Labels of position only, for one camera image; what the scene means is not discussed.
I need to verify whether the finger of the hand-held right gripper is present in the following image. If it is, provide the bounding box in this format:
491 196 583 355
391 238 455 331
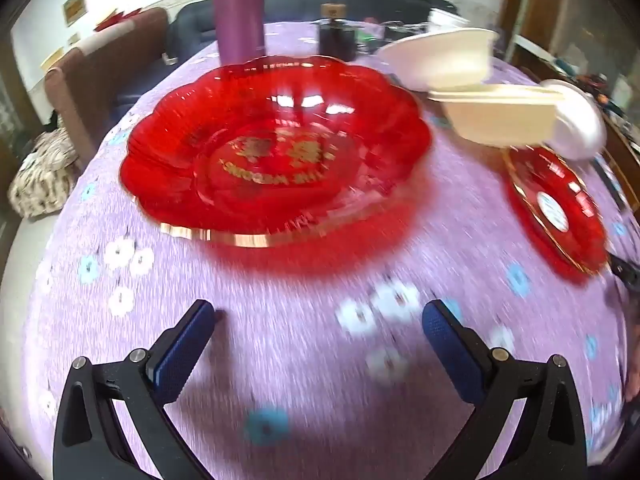
607 252 640 293

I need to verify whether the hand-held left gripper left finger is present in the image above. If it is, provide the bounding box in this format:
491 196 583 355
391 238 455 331
52 299 217 480

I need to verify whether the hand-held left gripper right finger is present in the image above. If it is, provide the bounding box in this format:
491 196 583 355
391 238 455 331
421 299 588 480

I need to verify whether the small red glass plate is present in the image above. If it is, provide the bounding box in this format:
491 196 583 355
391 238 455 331
502 145 611 281

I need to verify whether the round white foam bowl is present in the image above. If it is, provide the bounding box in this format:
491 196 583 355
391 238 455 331
540 79 608 161

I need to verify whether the large cream plastic bowl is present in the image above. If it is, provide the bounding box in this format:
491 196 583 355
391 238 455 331
427 85 563 148

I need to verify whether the large red glass plate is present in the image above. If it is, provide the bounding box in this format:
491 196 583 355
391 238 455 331
119 55 433 248

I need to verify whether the deep white bowl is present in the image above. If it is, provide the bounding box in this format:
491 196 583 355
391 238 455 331
377 27 501 92

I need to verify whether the purple floral tablecloth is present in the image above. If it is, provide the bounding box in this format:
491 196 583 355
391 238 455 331
22 20 636 480

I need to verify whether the patterned blanket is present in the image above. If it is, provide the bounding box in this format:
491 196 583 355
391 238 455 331
7 127 81 218

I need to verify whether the brown armchair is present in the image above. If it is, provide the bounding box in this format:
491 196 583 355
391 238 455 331
44 7 171 161

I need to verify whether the black jar with cork lid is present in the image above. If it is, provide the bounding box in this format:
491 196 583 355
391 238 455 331
312 4 368 61

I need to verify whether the black leather sofa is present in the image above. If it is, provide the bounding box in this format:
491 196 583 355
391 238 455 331
117 0 456 111

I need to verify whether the red decoration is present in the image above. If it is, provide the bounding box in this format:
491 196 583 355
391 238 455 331
95 7 141 31

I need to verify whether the purple thermos bottle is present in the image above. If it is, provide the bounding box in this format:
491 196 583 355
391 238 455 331
211 0 266 63

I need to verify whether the wooden door frame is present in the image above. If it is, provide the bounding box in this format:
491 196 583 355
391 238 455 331
500 0 566 61

